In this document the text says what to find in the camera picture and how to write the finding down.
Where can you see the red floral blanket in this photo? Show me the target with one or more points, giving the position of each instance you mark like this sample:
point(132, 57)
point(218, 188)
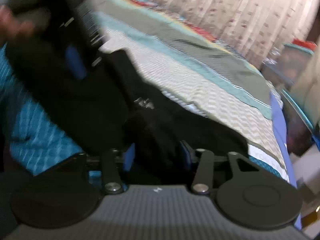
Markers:
point(175, 17)

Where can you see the black pants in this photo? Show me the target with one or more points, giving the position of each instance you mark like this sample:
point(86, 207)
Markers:
point(125, 110)

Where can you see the clear plastic storage box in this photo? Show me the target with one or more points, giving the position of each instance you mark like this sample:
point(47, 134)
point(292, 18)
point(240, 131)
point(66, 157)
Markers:
point(287, 62)

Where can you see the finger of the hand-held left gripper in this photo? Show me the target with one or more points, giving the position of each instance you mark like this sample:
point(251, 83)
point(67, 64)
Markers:
point(75, 62)

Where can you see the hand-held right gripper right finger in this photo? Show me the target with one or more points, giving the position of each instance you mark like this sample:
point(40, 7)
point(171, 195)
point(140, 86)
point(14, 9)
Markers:
point(186, 155)

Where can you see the teal grey patterned bedsheet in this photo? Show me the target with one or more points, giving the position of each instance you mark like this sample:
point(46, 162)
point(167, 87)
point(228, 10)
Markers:
point(187, 75)

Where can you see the purple cloth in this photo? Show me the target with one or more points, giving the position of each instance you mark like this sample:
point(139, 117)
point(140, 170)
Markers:
point(282, 135)

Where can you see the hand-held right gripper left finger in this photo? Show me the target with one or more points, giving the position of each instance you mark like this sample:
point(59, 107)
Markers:
point(130, 160)

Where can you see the person's left hand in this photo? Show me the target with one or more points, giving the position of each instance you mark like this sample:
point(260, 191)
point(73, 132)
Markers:
point(15, 27)

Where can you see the leaf print curtain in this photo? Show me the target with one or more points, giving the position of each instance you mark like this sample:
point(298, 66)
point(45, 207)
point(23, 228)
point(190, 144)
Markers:
point(225, 7)

